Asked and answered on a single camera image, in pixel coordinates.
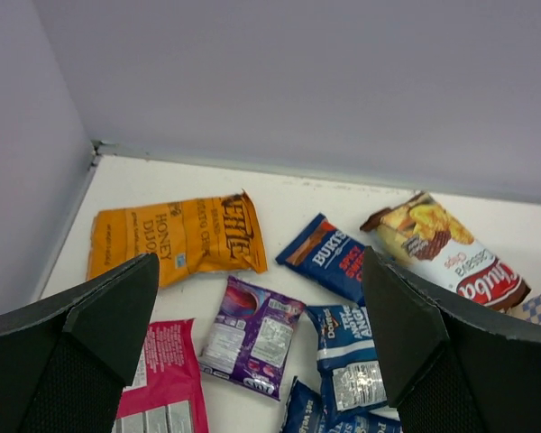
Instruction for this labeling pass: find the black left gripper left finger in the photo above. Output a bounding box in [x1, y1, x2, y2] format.
[0, 253, 160, 432]

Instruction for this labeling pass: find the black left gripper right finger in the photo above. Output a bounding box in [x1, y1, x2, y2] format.
[362, 247, 541, 432]

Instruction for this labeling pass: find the dark blue snack packet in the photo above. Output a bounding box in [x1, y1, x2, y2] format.
[306, 305, 387, 426]

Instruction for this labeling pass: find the pink snack packet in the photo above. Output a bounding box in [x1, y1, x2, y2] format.
[112, 319, 209, 432]

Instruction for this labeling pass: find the brown snack packet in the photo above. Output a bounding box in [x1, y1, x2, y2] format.
[360, 192, 531, 310]

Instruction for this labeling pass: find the blue white snack packet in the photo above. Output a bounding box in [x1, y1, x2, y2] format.
[281, 376, 405, 433]

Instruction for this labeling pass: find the small blue snack packet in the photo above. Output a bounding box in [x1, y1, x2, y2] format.
[275, 213, 365, 307]

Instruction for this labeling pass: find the orange snack packet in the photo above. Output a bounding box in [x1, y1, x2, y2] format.
[87, 192, 268, 288]

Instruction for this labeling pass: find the purple candy packet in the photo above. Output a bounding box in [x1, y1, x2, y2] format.
[198, 276, 306, 401]

